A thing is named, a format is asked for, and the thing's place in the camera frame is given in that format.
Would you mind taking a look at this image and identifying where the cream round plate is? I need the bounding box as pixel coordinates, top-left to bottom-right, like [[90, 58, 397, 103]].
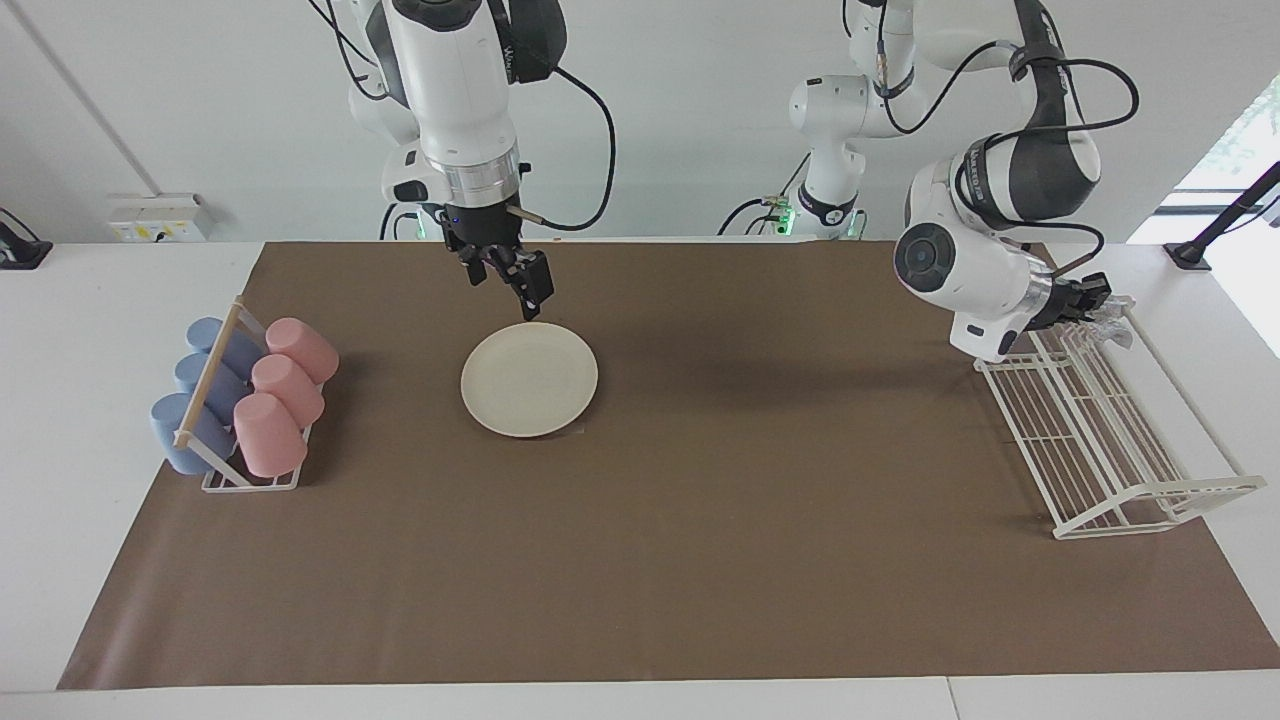
[[461, 322, 599, 438]]

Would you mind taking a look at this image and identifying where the pink plastic cup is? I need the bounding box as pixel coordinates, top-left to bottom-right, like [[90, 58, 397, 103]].
[[233, 392, 309, 478], [265, 318, 340, 384], [251, 355, 326, 428]]

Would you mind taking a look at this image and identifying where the blue plastic cup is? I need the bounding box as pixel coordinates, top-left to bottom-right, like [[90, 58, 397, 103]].
[[150, 393, 238, 475], [186, 318, 263, 379], [174, 353, 251, 421]]

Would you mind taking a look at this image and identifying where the brown table mat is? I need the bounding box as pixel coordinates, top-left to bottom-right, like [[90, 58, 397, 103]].
[[57, 240, 1280, 691]]

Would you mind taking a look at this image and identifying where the black table clamp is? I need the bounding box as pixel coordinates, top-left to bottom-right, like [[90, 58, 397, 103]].
[[0, 207, 53, 271]]

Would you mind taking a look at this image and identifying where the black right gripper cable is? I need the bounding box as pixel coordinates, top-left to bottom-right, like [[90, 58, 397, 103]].
[[505, 60, 617, 233]]

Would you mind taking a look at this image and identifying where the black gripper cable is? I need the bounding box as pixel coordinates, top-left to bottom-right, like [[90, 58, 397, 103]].
[[505, 60, 617, 233], [875, 0, 1141, 281]]

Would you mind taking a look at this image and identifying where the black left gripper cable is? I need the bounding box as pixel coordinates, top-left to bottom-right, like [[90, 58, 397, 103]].
[[875, 0, 1141, 281]]

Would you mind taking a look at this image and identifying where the white wire dish rack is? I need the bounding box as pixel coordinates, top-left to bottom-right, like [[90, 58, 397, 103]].
[[974, 295, 1267, 541]]

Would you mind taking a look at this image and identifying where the cup rack with wooden handle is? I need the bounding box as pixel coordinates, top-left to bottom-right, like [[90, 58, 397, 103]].
[[173, 297, 326, 493]]

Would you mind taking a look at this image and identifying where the white wall outlet box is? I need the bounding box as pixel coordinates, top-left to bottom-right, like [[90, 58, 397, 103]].
[[108, 193, 211, 243]]

